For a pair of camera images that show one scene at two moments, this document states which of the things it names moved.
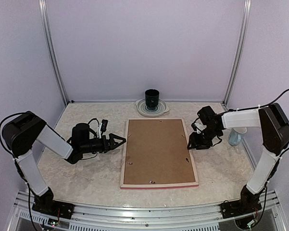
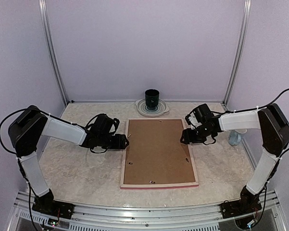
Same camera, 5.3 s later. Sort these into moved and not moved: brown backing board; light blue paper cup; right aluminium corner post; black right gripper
Moved: black right gripper
Not moved: right aluminium corner post; light blue paper cup; brown backing board
